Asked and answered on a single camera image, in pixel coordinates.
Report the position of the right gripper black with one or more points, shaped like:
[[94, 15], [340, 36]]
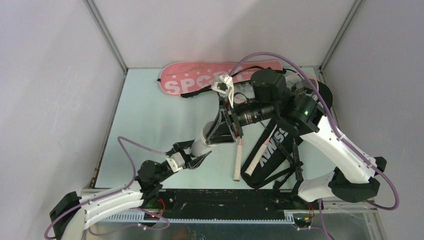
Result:
[[221, 132]]

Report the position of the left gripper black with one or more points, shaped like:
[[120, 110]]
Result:
[[193, 164]]

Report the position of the white shuttlecock tube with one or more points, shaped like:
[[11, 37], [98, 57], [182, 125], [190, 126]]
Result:
[[199, 147]]

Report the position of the pink SPORT racket bag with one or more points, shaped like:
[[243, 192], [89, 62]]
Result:
[[189, 76]]

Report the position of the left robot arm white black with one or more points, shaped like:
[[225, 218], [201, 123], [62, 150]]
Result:
[[81, 212]]

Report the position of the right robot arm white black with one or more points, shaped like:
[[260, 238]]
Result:
[[299, 111]]

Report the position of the black racket bag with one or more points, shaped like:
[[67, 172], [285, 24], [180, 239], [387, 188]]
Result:
[[271, 159]]

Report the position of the left controller board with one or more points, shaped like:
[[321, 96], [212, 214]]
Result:
[[151, 217]]

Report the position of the controller board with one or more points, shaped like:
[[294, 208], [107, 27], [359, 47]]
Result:
[[151, 217], [303, 222]]

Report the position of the right controller board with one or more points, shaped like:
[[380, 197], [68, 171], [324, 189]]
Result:
[[303, 222]]

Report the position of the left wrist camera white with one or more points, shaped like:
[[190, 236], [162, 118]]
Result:
[[176, 162]]

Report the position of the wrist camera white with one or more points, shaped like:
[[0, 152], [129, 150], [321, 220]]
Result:
[[176, 162], [223, 84]]

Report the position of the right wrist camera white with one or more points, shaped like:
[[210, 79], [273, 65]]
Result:
[[223, 84]]

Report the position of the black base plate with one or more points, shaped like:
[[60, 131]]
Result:
[[227, 204]]

